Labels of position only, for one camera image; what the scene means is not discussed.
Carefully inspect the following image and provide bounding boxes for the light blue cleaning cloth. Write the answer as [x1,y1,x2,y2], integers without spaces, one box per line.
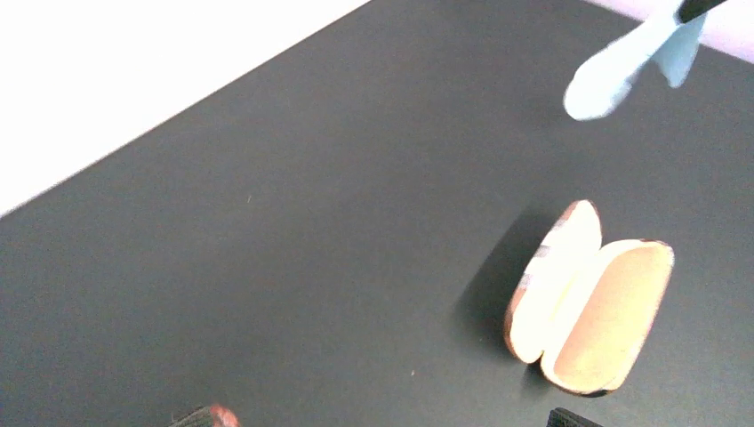
[563,1,708,121]

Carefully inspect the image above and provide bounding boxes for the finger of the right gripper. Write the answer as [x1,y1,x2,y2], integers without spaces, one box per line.
[676,0,726,23]

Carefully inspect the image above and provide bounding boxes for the brown plaid glasses case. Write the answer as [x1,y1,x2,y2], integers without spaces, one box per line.
[503,200,675,396]

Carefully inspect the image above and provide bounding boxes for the pink transparent sunglasses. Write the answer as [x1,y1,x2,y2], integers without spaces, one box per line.
[209,405,241,427]

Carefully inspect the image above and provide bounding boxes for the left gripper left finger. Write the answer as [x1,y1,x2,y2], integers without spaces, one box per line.
[168,406,219,427]

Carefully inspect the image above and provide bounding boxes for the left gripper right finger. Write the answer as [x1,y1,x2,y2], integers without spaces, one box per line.
[547,407,602,427]

